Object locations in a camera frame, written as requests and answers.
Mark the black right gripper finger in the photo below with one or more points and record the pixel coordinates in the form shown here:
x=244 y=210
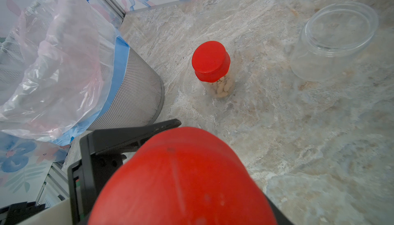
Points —
x=279 y=216

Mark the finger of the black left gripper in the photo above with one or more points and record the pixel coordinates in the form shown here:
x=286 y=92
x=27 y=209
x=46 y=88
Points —
x=102 y=154

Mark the red jar lid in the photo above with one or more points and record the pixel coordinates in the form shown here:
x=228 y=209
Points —
x=211 y=61
x=183 y=176

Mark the clear jar with orange lid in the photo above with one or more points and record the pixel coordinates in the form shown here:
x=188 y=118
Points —
x=331 y=40

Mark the metal mesh trash bin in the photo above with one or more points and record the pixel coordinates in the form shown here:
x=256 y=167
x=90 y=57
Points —
x=138 y=101

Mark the pink trash bag liner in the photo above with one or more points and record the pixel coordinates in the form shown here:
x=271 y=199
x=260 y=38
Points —
x=61 y=67

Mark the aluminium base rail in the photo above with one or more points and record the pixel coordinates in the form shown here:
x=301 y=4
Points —
x=55 y=187

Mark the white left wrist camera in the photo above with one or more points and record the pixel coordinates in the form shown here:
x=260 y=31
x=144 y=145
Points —
x=59 y=214

